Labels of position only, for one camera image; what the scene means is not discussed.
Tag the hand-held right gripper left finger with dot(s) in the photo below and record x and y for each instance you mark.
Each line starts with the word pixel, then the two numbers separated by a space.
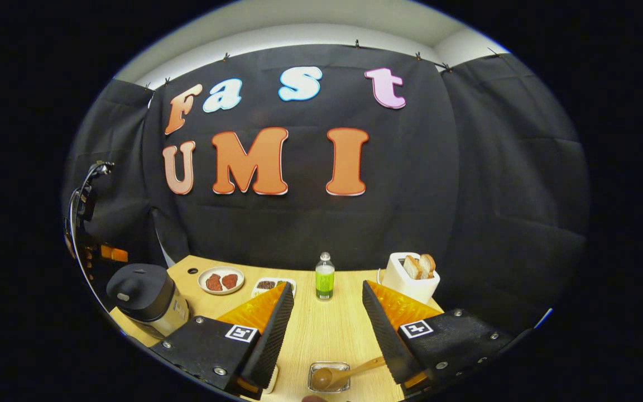
pixel 274 335

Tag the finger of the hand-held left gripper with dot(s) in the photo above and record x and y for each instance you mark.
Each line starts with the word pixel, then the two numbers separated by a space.
pixel 115 254

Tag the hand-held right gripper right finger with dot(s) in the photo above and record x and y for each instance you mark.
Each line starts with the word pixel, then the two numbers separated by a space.
pixel 385 335

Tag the dark grey rice cooker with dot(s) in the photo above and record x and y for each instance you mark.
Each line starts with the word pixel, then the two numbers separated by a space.
pixel 143 296

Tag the clear chopstick holder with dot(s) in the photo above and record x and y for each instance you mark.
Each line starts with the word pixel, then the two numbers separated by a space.
pixel 315 368

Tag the wooden spoon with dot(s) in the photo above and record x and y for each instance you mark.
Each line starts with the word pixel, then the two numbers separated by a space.
pixel 324 378

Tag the white divided bean dish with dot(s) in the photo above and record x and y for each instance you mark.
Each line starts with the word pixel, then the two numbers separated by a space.
pixel 268 285

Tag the white toaster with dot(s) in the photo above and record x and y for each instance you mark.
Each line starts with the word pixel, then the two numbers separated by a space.
pixel 405 287

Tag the red meat slice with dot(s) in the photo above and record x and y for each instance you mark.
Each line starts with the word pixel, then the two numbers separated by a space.
pixel 214 282
pixel 230 281

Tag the toasted bread slice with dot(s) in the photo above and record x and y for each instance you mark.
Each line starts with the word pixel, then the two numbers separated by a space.
pixel 427 262
pixel 411 267

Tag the green label plastic bottle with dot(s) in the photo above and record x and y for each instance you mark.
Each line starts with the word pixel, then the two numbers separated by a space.
pixel 325 282

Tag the white round plate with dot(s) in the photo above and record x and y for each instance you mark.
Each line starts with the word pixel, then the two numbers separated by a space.
pixel 203 281

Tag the black backdrop cloth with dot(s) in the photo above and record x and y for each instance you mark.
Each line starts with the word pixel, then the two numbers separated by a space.
pixel 466 195

